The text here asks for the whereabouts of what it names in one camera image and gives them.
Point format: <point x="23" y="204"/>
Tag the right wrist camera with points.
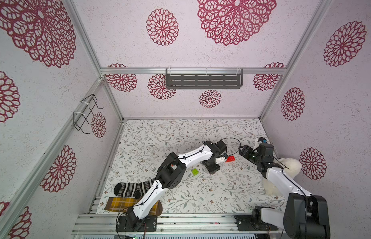
<point x="260" y="140"/>

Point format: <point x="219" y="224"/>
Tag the red lego brick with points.
<point x="230" y="159"/>

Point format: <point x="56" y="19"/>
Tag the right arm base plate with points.
<point x="248" y="222"/>

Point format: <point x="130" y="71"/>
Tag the white plush toy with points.
<point x="280" y="181"/>

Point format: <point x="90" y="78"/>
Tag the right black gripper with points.
<point x="247" y="152"/>

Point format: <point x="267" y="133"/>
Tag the yellow plaid sock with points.
<point x="120" y="204"/>

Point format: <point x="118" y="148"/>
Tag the grey wall shelf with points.
<point x="186" y="81"/>

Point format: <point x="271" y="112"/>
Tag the black white striped sock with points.
<point x="133" y="190"/>

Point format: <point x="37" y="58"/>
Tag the green lego brick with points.
<point x="195" y="172"/>

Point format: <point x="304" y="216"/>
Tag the aluminium front rail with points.
<point x="172" y="226"/>

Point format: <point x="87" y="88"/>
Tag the black wire wall rack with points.
<point x="81" y="117"/>

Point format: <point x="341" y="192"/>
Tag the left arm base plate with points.
<point x="127" y="224"/>

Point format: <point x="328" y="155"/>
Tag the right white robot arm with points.
<point x="306" y="215"/>

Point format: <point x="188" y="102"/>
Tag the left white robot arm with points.
<point x="172" y="170"/>

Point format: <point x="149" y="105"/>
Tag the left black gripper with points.
<point x="213" y="170"/>

